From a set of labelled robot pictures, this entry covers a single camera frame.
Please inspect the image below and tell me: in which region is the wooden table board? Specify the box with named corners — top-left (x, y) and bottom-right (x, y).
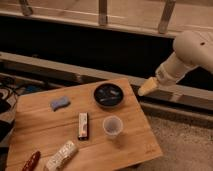
top-left (6, 78), bottom-right (162, 171)

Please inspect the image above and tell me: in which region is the metal railing post left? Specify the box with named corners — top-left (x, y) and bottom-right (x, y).
top-left (19, 0), bottom-right (33, 16)

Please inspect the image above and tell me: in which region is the blue sponge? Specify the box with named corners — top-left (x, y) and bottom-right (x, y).
top-left (50, 96), bottom-right (70, 111)

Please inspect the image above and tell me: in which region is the metal railing post right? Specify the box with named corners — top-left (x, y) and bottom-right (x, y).
top-left (158, 0), bottom-right (176, 34)

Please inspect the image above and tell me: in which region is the metal railing post middle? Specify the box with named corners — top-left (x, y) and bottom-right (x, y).
top-left (98, 0), bottom-right (108, 26)

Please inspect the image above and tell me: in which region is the black cables pile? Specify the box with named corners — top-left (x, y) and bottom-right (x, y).
top-left (0, 75), bottom-right (24, 148)

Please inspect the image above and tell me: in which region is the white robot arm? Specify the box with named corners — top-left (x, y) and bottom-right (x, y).
top-left (138, 30), bottom-right (213, 96)

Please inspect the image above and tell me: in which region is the metal railing post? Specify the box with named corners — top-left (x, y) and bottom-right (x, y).
top-left (19, 0), bottom-right (33, 16)
top-left (98, 0), bottom-right (108, 26)
top-left (158, 0), bottom-right (176, 34)

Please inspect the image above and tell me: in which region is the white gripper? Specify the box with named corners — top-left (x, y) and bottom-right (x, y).
top-left (138, 65), bottom-right (176, 96)

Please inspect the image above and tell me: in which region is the red handled tool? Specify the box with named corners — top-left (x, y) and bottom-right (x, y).
top-left (22, 151), bottom-right (41, 171)

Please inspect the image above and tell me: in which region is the black ceramic bowl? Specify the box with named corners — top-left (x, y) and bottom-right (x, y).
top-left (93, 83), bottom-right (124, 108)

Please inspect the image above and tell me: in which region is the clear plastic cup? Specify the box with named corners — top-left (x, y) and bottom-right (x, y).
top-left (102, 115), bottom-right (123, 139)

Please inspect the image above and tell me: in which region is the rectangular candy bar pack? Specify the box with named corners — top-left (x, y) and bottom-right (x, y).
top-left (78, 113), bottom-right (89, 140)

